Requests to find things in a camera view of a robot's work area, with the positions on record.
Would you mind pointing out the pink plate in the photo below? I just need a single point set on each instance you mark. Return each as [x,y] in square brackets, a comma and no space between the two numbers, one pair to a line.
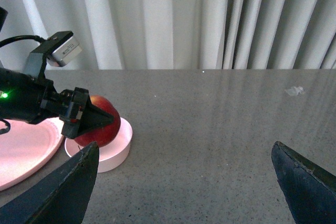
[26,148]

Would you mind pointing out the red apple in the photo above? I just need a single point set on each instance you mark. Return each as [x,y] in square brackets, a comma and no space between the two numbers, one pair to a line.
[104,135]

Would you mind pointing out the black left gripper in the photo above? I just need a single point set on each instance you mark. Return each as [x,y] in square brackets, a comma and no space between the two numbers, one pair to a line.
[32,100]

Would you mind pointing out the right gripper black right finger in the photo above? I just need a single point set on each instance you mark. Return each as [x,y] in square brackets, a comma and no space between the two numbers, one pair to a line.
[309,189]

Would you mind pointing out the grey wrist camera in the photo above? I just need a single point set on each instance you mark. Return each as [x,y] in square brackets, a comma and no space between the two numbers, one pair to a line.
[58,50]

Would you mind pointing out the pink bowl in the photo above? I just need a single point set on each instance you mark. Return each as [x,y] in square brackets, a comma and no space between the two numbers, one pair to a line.
[115,153]

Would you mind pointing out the white curtain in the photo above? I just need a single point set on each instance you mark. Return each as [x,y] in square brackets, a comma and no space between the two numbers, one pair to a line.
[185,34]

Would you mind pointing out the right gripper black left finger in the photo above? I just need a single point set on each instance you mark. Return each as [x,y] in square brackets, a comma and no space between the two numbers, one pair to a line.
[60,197]

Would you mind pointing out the crumpled clear plastic scrap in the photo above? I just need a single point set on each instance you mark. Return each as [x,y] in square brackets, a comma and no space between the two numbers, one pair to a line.
[295,91]

